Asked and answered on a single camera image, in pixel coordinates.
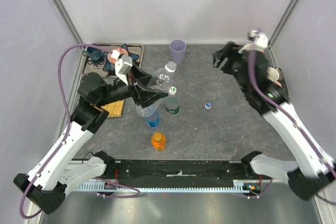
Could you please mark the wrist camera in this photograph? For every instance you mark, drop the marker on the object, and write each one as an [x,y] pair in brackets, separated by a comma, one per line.
[258,41]
[123,64]

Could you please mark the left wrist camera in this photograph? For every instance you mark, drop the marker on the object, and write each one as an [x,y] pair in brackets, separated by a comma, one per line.
[123,64]

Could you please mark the green label water bottle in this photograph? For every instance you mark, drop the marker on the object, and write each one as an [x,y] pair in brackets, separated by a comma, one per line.
[172,104]

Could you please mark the red patterned bowl left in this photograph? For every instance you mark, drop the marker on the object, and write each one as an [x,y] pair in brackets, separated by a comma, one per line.
[119,51]

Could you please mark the slotted cable duct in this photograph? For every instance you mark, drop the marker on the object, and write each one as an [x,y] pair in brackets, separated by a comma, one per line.
[95,186]

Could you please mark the clear plastic bottle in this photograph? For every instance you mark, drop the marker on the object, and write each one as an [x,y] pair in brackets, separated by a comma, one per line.
[162,80]

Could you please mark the metal tray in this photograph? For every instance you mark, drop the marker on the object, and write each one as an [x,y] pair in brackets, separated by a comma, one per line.
[97,66]

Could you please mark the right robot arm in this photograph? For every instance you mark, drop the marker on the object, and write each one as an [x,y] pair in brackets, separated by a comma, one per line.
[313,169]

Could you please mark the blue label water bottle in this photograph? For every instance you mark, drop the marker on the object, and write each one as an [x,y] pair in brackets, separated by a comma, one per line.
[153,120]

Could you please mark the dark blue mug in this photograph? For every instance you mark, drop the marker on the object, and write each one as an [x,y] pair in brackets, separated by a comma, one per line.
[93,54]

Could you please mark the purple plastic cup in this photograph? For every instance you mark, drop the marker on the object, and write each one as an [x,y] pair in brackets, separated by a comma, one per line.
[177,49]

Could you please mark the pink white mug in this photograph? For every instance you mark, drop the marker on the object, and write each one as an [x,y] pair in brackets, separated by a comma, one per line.
[273,75]

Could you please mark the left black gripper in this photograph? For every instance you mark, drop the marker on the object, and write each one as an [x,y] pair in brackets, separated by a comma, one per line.
[145,97]

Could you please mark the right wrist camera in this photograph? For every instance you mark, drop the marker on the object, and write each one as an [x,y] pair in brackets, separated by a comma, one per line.
[258,41]

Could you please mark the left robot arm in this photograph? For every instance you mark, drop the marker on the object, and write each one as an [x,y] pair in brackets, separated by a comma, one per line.
[47,185]

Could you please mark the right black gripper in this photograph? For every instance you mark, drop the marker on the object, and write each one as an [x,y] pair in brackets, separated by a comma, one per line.
[230,51]

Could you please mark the blue star-shaped dish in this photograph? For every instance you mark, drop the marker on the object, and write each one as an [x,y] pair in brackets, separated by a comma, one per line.
[111,67]

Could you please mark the orange juice bottle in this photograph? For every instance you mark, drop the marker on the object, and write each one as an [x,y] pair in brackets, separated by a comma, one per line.
[158,141]

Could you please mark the yellow bamboo mat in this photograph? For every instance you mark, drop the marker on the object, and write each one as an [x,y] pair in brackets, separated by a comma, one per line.
[114,109]

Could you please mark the dark floral square plate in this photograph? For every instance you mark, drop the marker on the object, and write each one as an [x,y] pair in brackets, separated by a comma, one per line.
[281,81]

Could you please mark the blue white bottle cap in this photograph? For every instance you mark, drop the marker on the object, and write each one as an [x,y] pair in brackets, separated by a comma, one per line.
[208,105]

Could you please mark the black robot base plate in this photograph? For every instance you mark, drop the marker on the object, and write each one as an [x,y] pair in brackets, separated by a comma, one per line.
[147,174]

